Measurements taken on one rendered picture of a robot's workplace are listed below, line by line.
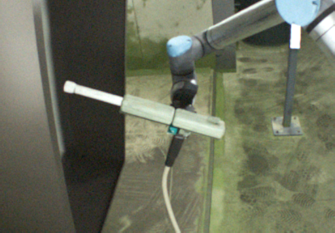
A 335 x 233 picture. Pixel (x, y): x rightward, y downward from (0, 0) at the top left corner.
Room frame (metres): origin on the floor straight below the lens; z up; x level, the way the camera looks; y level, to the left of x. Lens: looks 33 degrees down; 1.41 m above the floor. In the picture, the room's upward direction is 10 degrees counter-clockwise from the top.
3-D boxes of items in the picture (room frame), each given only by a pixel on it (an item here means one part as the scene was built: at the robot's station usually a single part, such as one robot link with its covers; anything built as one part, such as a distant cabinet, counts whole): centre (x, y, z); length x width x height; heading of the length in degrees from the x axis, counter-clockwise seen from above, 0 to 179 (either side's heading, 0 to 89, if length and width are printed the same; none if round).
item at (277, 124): (1.62, -0.87, 0.01); 0.20 x 0.20 x 0.01; 75
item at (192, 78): (1.06, -0.13, 0.80); 0.12 x 0.09 x 0.10; 167
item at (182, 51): (1.07, -0.13, 0.91); 0.12 x 0.09 x 0.12; 122
